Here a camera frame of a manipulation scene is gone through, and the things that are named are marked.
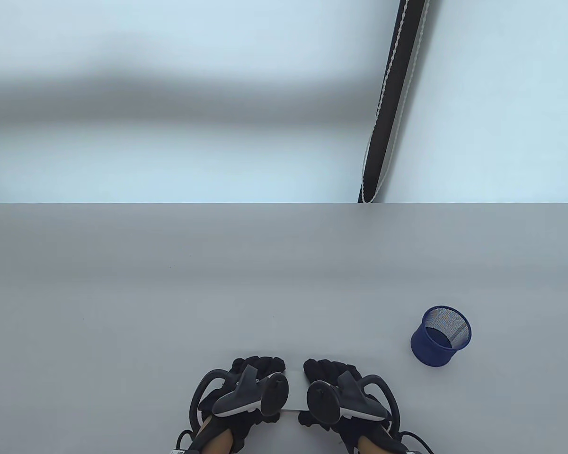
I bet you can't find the person's right hand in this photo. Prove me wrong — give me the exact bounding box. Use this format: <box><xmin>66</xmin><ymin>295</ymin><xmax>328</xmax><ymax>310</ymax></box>
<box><xmin>298</xmin><ymin>358</ymin><xmax>398</xmax><ymax>445</ymax></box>

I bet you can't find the person's left hand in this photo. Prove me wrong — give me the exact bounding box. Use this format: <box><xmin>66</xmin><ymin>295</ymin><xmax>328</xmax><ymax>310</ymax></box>
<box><xmin>196</xmin><ymin>356</ymin><xmax>287</xmax><ymax>445</ymax></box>

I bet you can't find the silver metal sliding box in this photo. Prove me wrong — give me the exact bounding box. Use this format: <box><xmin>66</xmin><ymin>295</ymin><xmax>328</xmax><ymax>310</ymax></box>
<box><xmin>284</xmin><ymin>371</ymin><xmax>309</xmax><ymax>413</ymax></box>

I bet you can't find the person's left forearm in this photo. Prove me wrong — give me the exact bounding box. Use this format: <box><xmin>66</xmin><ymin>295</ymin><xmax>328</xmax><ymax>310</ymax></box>
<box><xmin>203</xmin><ymin>431</ymin><xmax>233</xmax><ymax>454</ymax></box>

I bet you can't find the black white left hand controller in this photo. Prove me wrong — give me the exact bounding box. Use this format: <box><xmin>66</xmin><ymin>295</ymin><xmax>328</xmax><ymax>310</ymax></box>
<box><xmin>191</xmin><ymin>364</ymin><xmax>289</xmax><ymax>424</ymax></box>

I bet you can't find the black white hand controller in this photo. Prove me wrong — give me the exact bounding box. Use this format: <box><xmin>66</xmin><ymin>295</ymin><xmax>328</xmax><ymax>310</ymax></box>
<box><xmin>191</xmin><ymin>364</ymin><xmax>289</xmax><ymax>424</ymax></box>
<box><xmin>307</xmin><ymin>370</ymin><xmax>400</xmax><ymax>424</ymax></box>

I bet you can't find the black white right hand controller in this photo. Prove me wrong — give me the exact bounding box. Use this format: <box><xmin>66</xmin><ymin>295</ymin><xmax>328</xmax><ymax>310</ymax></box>
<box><xmin>307</xmin><ymin>370</ymin><xmax>400</xmax><ymax>424</ymax></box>

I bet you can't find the blue mesh pen cup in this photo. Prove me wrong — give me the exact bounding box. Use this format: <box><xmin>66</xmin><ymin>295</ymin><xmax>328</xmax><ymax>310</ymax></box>
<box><xmin>411</xmin><ymin>306</ymin><xmax>472</xmax><ymax>367</ymax></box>

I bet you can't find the black left glove cable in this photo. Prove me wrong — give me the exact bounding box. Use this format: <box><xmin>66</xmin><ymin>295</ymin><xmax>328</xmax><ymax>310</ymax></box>
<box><xmin>175</xmin><ymin>428</ymin><xmax>204</xmax><ymax>454</ymax></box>

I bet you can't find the black glove cable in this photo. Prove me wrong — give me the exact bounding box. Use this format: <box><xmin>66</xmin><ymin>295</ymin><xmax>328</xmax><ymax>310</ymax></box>
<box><xmin>398</xmin><ymin>430</ymin><xmax>432</xmax><ymax>454</ymax></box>
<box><xmin>175</xmin><ymin>428</ymin><xmax>204</xmax><ymax>454</ymax></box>

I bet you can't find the black right glove cable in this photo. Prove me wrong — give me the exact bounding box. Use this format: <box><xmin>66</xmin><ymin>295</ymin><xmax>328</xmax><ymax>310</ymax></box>
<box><xmin>398</xmin><ymin>430</ymin><xmax>432</xmax><ymax>454</ymax></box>

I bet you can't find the black window blind cord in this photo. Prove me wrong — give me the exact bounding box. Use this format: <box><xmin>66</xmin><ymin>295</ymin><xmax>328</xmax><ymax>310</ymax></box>
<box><xmin>358</xmin><ymin>0</ymin><xmax>431</xmax><ymax>203</ymax></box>

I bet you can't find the white beaded blind cord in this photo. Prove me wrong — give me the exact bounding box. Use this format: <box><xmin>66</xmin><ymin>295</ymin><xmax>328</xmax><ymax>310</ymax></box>
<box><xmin>362</xmin><ymin>0</ymin><xmax>431</xmax><ymax>204</ymax></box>

